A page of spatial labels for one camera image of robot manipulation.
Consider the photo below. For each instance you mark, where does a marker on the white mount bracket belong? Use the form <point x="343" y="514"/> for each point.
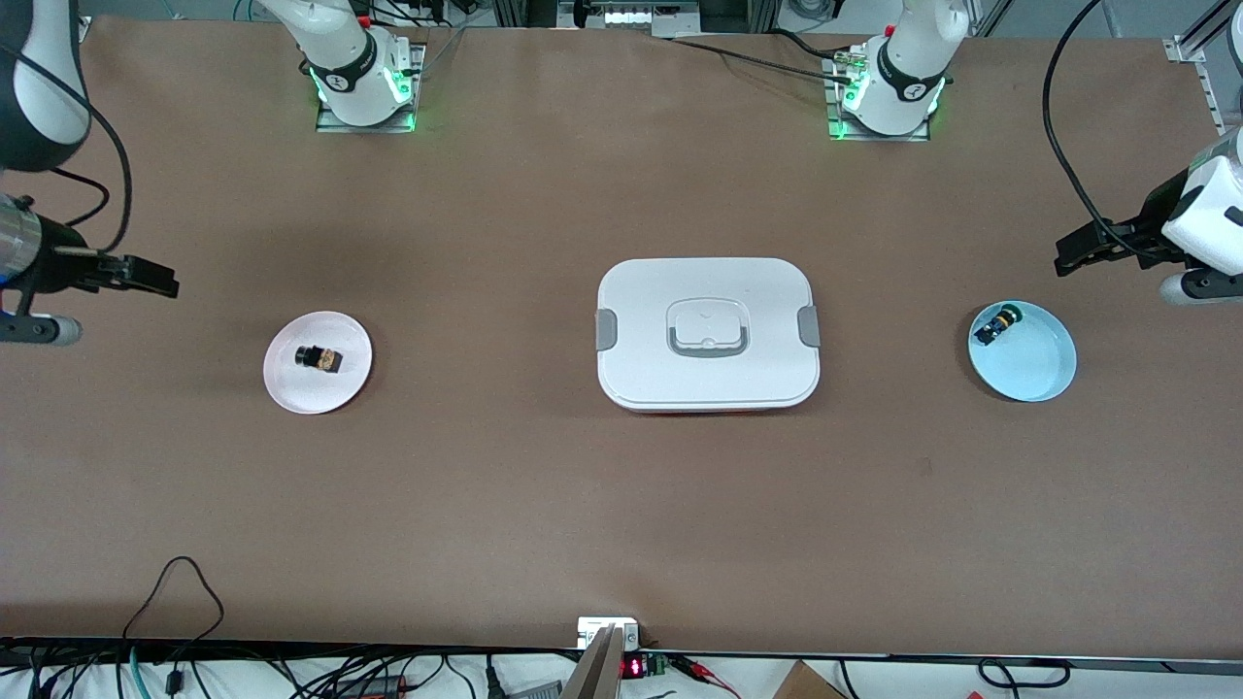
<point x="587" y="631"/>

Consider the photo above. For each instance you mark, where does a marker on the blue push button switch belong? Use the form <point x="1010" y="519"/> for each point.
<point x="992" y="328"/>

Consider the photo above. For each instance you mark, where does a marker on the orange push button switch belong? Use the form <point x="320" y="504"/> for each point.
<point x="328" y="360"/>

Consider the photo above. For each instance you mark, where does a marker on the pink round plate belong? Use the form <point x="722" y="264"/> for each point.
<point x="291" y="383"/>

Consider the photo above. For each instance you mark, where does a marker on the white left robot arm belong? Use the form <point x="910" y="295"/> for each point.
<point x="908" y="58"/>

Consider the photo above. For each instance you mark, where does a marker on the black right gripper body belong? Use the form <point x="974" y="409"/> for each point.
<point x="56" y="262"/>

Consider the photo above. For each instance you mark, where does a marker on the red digit display module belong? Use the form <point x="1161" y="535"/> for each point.
<point x="633" y="668"/>

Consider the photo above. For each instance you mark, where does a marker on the aluminium profile frame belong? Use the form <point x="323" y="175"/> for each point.
<point x="1204" y="68"/>

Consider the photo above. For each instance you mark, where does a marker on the metal equipment rack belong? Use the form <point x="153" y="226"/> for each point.
<point x="631" y="15"/>

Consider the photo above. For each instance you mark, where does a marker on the aluminium camera mount bar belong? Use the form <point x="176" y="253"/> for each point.
<point x="597" y="670"/>

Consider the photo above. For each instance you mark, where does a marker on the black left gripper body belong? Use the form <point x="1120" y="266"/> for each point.
<point x="1144" y="229"/>

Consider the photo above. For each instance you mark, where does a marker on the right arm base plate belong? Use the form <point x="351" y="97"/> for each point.
<point x="413" y="116"/>

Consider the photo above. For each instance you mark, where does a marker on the light blue round plate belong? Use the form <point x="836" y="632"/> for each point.
<point x="1034" y="364"/>

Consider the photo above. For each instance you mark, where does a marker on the white lidded box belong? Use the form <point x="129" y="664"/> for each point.
<point x="641" y="379"/>

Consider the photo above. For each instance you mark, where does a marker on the brown cardboard piece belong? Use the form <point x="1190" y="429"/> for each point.
<point x="806" y="684"/>

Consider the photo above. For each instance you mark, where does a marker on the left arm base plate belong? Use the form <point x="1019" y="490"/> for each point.
<point x="837" y="131"/>

